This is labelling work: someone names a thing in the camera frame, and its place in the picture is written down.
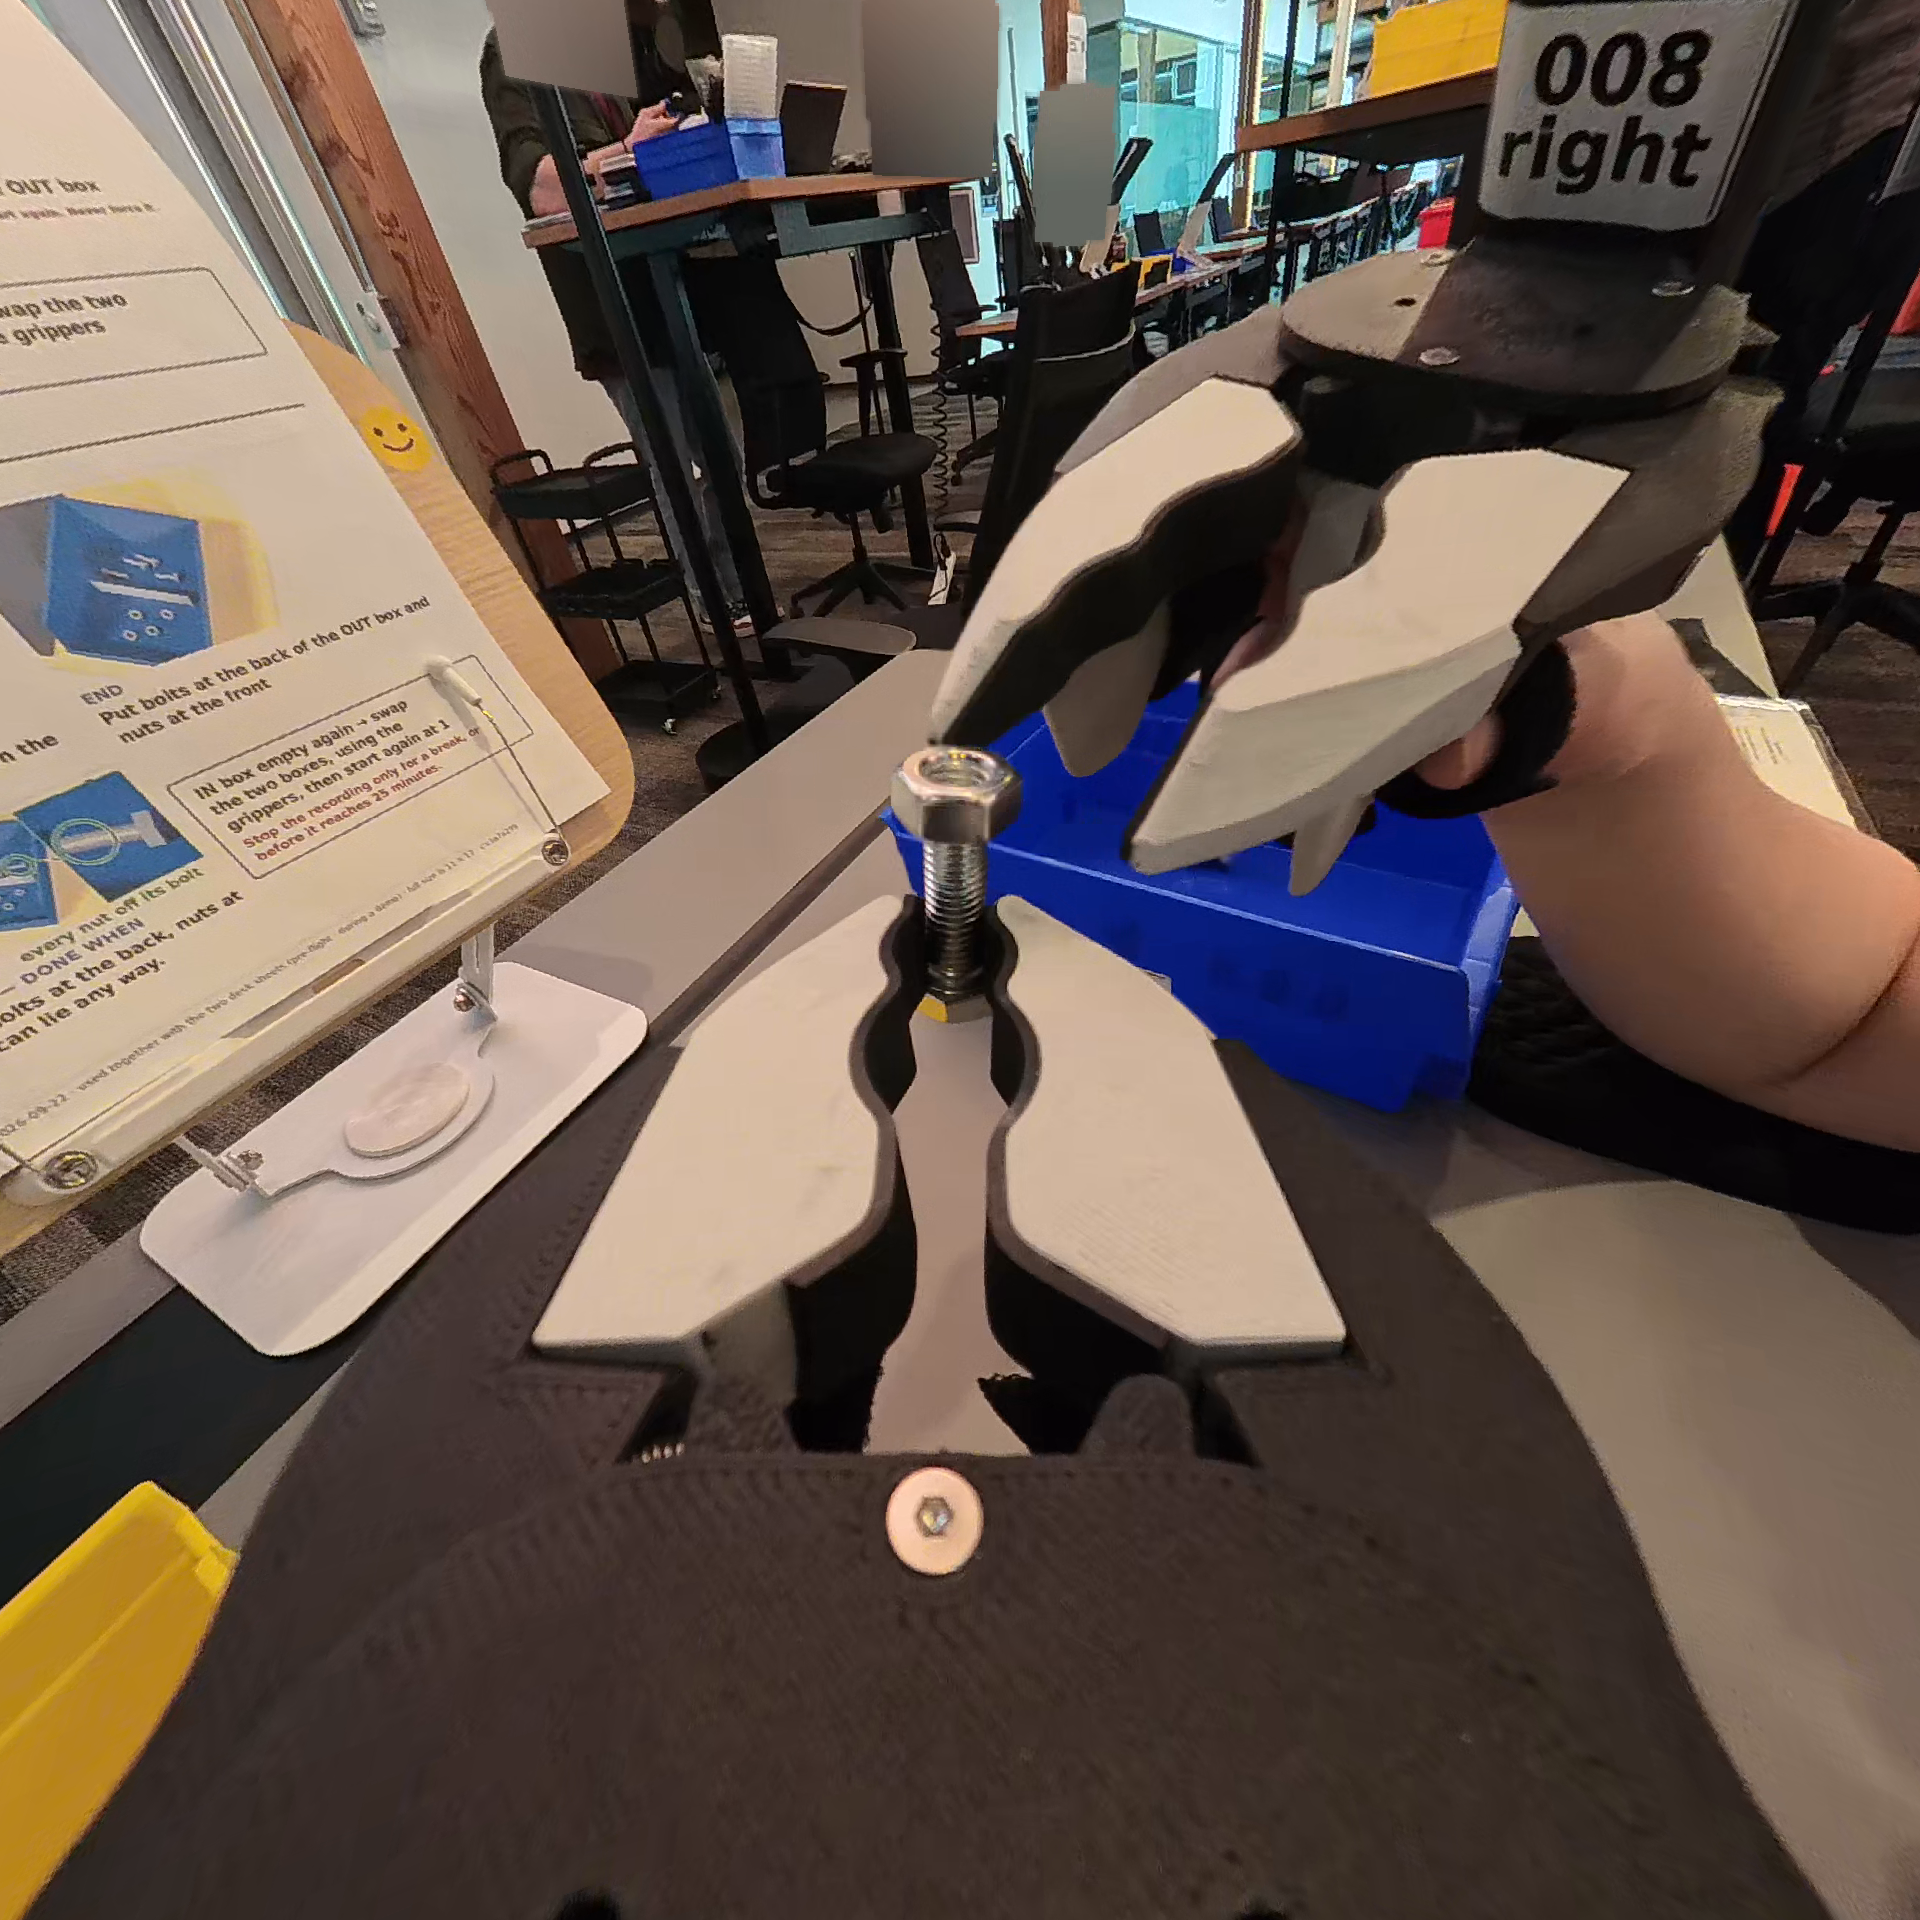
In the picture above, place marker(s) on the black laptop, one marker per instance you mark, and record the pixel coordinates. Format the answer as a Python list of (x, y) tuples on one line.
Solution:
[(809, 129)]

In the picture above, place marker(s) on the person's right hand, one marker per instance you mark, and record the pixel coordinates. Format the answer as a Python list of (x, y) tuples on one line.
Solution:
[(1620, 749)]

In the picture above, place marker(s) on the yellow storage crate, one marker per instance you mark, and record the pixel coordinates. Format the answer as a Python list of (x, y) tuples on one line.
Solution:
[(1434, 43)]

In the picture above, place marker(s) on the white stand base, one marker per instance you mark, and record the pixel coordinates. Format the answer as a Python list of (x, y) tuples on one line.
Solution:
[(300, 1276)]

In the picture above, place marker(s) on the black rolling cart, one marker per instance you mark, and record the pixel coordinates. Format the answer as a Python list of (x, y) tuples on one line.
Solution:
[(599, 585)]

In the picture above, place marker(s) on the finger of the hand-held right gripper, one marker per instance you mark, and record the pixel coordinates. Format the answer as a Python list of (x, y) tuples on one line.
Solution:
[(1350, 675), (1108, 556)]

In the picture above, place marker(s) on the small blue box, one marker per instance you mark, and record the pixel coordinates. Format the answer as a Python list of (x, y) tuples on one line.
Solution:
[(704, 157)]

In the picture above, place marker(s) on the yellow plastic bin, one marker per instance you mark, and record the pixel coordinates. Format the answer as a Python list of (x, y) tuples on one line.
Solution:
[(76, 1681)]

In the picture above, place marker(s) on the printed instruction sheet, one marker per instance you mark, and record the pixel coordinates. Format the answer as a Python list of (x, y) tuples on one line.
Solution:
[(225, 524)]

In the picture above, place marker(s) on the wooden shelf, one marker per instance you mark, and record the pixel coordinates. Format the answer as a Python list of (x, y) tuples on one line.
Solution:
[(1350, 117)]

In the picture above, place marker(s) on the steel bolt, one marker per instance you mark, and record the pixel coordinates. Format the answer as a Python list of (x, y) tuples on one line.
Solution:
[(953, 915)]

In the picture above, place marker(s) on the white paper sheet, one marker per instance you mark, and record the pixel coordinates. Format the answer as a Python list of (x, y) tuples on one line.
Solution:
[(1785, 757)]

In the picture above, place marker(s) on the wooden high desk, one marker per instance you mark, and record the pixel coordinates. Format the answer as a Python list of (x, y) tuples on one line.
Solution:
[(750, 202)]

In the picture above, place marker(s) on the black office chair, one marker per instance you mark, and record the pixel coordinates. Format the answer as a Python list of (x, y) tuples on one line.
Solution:
[(1852, 493), (1072, 389), (839, 464)]

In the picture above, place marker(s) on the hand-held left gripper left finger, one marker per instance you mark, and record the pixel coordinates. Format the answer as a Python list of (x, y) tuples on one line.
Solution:
[(720, 1141)]

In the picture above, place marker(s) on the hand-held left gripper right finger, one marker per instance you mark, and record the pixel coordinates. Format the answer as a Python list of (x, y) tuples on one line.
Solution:
[(1155, 1171)]

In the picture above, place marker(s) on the black mat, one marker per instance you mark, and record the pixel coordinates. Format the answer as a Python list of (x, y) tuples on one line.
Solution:
[(1560, 1096)]

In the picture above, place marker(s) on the blue plastic bin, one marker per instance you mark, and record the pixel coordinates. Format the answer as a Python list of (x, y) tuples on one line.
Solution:
[(1275, 960)]

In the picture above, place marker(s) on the brown wooden post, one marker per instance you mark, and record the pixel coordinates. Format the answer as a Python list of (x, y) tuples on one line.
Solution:
[(376, 194)]

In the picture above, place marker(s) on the steel hex nut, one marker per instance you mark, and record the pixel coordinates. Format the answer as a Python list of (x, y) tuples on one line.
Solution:
[(937, 819)]

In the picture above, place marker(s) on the person's right forearm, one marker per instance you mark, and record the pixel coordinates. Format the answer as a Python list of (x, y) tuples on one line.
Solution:
[(1769, 974)]

